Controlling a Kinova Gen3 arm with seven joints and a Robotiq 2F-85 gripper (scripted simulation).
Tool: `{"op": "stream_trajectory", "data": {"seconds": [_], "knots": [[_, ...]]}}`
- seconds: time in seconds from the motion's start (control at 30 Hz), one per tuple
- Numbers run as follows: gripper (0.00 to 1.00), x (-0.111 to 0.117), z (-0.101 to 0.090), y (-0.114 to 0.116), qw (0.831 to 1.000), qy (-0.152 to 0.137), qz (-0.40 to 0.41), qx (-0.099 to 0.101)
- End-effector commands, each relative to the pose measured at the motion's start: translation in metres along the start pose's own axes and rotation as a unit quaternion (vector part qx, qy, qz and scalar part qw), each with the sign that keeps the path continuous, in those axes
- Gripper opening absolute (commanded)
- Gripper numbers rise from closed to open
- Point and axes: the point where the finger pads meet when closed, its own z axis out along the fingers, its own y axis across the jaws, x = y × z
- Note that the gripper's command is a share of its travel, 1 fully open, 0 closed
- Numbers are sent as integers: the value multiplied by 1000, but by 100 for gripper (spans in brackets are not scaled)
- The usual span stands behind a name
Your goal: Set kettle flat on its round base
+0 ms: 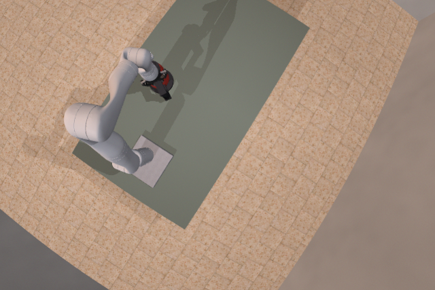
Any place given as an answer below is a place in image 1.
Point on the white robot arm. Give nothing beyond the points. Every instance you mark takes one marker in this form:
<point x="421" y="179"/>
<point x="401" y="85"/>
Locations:
<point x="96" y="123"/>

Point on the red kettle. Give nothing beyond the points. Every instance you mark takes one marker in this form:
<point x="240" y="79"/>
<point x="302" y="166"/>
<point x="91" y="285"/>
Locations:
<point x="162" y="89"/>

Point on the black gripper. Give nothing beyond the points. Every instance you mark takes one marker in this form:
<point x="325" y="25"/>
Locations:
<point x="161" y="76"/>

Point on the black round disk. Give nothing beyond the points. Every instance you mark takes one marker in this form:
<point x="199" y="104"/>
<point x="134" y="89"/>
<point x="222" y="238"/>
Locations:
<point x="169" y="85"/>

